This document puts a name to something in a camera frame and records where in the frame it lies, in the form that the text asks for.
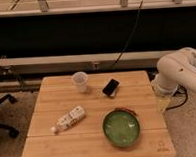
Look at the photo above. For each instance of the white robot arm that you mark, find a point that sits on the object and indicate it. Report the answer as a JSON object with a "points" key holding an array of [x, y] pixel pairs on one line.
{"points": [[174, 69]]}

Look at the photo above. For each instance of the green ceramic bowl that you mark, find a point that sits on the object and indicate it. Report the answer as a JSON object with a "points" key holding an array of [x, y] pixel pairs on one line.
{"points": [[121, 127]]}

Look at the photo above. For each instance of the black smartphone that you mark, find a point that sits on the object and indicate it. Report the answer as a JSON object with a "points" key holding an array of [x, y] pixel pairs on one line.
{"points": [[110, 87]]}

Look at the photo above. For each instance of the translucent plastic cup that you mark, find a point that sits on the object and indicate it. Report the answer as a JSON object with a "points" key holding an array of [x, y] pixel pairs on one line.
{"points": [[79, 79]]}

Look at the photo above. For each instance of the wooden folding table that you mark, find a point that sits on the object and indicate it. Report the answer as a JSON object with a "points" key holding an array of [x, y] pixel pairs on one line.
{"points": [[58, 95]]}

